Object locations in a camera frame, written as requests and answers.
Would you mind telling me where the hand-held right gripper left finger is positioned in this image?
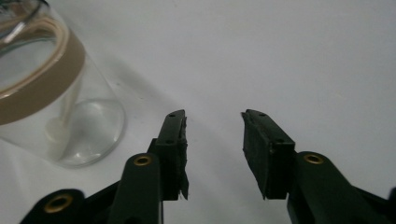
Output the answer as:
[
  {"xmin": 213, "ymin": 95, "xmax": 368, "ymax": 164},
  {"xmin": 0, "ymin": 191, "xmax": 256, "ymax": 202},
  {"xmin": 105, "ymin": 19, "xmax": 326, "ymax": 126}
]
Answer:
[{"xmin": 106, "ymin": 108, "xmax": 190, "ymax": 224}]

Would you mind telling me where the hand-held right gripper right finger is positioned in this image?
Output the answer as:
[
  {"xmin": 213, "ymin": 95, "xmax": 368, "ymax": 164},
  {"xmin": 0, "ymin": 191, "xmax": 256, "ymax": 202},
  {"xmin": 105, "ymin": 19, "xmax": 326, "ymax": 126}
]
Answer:
[{"xmin": 241, "ymin": 108, "xmax": 392, "ymax": 224}]

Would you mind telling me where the clear glass jar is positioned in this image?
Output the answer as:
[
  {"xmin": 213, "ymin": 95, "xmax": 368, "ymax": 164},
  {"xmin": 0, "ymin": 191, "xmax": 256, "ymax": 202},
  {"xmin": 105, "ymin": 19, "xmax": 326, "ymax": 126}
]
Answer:
[{"xmin": 0, "ymin": 0, "xmax": 126, "ymax": 169}]

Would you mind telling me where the beige jar lid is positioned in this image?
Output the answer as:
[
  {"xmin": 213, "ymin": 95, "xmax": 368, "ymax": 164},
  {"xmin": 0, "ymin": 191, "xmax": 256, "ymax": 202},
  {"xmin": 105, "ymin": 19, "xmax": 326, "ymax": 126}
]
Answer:
[{"xmin": 0, "ymin": 17, "xmax": 87, "ymax": 126}]

